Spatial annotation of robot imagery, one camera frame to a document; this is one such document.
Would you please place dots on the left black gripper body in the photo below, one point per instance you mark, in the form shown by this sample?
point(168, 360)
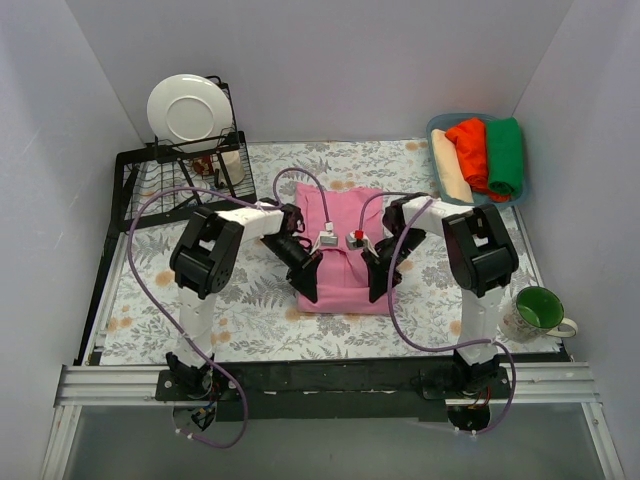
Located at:
point(305, 263)

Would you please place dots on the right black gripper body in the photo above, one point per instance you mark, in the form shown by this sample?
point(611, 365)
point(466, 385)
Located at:
point(378, 260)

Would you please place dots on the pink t shirt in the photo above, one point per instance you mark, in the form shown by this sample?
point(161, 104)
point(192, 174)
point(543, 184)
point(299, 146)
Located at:
point(342, 278)

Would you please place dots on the clear blue plastic bin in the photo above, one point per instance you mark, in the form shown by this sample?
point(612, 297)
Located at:
point(447, 121)

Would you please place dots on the floral green-inside mug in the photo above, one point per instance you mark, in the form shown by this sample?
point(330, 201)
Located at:
point(533, 313)

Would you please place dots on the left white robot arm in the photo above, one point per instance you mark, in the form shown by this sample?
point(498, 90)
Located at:
point(203, 262)

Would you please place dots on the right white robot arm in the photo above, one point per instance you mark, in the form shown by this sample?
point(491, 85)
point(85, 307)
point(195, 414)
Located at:
point(482, 259)

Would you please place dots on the floral patterned table mat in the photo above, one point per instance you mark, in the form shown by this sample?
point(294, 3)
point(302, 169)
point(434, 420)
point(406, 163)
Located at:
point(256, 316)

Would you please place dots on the beige rolled t shirt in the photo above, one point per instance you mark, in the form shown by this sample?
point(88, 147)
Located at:
point(448, 168)

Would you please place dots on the cream ceramic cup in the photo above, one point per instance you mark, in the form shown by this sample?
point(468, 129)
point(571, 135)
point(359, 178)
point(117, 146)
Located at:
point(233, 164)

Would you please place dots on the orange rolled t shirt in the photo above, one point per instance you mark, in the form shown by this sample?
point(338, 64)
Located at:
point(469, 139)

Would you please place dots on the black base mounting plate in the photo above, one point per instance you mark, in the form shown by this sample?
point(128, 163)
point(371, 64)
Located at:
point(403, 387)

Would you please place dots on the green rolled t shirt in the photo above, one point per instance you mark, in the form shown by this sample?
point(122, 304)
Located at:
point(505, 157)

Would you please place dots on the white round plate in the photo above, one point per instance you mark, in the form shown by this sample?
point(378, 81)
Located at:
point(189, 112)

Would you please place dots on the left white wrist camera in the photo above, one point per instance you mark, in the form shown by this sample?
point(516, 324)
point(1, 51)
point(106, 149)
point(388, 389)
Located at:
point(327, 237)

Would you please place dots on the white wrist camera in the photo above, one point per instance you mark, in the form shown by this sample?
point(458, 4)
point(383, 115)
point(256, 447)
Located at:
point(358, 240)
point(327, 237)

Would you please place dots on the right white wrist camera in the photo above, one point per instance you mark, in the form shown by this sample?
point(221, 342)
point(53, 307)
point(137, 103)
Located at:
point(358, 240)

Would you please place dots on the black wire dish rack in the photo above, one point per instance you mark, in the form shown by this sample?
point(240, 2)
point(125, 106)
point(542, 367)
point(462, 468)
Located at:
point(140, 173)

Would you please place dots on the aluminium frame rail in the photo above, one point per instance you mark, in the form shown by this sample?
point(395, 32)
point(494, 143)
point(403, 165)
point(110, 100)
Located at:
point(536, 383)

